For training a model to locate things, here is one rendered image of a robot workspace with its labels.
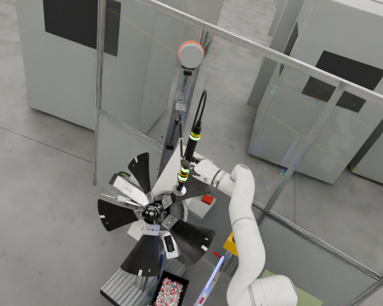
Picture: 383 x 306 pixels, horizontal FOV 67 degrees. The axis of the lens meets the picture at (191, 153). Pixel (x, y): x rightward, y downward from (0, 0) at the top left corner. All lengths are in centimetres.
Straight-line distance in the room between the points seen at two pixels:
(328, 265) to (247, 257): 149
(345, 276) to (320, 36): 246
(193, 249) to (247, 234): 67
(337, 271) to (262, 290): 145
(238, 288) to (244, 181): 39
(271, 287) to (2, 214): 272
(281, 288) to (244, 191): 36
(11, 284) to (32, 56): 255
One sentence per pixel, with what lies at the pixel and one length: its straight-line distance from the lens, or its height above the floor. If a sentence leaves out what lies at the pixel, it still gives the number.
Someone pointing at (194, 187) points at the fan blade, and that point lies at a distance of 162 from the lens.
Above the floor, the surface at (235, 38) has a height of 204.
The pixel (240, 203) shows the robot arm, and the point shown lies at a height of 173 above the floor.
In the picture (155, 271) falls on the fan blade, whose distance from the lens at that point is 180.
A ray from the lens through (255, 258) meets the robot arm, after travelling 98.
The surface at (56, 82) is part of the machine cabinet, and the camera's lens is 408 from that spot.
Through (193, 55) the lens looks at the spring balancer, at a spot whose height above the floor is 189.
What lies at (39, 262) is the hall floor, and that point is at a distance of 294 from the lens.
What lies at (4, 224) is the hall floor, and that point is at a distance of 322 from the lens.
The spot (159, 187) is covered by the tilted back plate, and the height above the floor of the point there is 112.
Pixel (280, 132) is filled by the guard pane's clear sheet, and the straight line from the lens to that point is 191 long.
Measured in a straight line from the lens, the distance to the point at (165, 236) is 180.
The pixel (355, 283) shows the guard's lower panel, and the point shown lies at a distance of 250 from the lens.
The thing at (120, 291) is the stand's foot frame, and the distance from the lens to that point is 270.
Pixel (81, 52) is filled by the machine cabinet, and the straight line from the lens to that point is 368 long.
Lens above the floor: 251
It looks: 38 degrees down
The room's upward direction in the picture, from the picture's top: 17 degrees clockwise
